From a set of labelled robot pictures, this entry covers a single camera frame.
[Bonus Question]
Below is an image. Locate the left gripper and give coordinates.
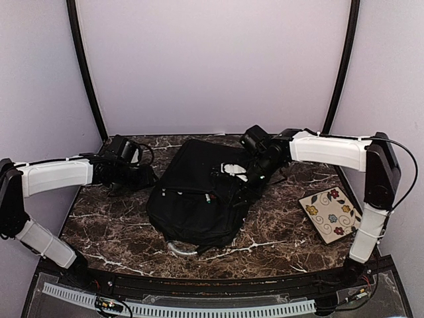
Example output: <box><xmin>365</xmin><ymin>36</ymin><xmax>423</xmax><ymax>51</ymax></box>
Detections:
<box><xmin>115</xmin><ymin>164</ymin><xmax>160</xmax><ymax>193</ymax></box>

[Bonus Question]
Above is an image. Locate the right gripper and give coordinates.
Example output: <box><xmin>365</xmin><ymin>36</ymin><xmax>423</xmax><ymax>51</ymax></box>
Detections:
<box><xmin>229</xmin><ymin>155</ymin><xmax>284</xmax><ymax>209</ymax></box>

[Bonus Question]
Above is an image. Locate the black backpack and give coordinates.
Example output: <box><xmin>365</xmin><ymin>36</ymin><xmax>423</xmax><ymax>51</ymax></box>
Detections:
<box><xmin>146</xmin><ymin>139</ymin><xmax>252</xmax><ymax>255</ymax></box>

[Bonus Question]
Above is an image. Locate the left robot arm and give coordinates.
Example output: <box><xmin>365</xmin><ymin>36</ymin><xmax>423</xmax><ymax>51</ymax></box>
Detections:
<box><xmin>1</xmin><ymin>135</ymin><xmax>157</xmax><ymax>289</ymax></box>

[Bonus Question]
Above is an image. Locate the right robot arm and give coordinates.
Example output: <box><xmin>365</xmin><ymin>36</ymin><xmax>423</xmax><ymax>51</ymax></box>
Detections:
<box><xmin>221</xmin><ymin>125</ymin><xmax>412</xmax><ymax>288</ymax></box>

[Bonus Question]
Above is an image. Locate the floral ceramic tile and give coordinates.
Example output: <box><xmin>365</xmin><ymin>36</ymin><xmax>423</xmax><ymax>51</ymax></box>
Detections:
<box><xmin>299</xmin><ymin>187</ymin><xmax>362</xmax><ymax>244</ymax></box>

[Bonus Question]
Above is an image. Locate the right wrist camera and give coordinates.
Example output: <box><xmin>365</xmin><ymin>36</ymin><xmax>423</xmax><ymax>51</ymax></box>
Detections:
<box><xmin>220</xmin><ymin>162</ymin><xmax>248</xmax><ymax>182</ymax></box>

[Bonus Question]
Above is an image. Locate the white slotted cable duct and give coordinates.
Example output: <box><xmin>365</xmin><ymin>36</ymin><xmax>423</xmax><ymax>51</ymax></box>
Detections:
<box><xmin>42</xmin><ymin>283</ymin><xmax>317</xmax><ymax>317</ymax></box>

